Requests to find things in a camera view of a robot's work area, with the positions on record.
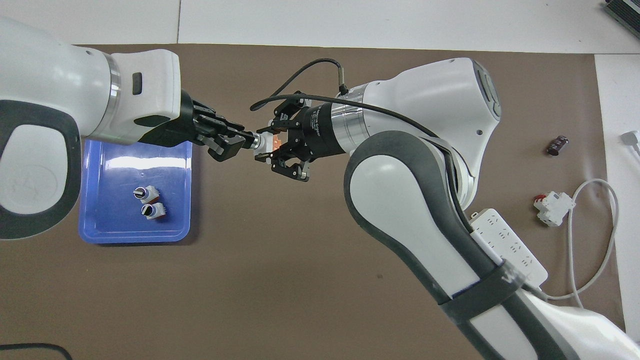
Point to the white rotary switch black knob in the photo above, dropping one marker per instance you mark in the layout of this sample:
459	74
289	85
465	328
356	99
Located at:
149	193
156	210

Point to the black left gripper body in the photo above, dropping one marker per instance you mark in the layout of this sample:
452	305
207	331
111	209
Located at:
187	132

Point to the white circuit breaker red lever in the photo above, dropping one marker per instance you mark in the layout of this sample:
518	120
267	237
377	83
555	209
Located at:
554	207

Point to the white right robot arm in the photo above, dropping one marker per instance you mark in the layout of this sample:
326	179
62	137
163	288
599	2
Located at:
425	90

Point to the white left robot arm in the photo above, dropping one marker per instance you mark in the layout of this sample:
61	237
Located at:
50	80

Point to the blue plastic tray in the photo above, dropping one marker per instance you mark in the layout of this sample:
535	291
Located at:
170	210

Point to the grey metal device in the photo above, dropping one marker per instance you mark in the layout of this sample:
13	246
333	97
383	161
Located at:
625	11

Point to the brown table mat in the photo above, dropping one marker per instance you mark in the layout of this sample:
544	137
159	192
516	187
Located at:
280	250

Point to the white power strip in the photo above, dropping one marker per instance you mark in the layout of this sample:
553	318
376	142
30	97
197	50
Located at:
517	247

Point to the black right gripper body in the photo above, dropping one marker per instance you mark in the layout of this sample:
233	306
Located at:
320	130

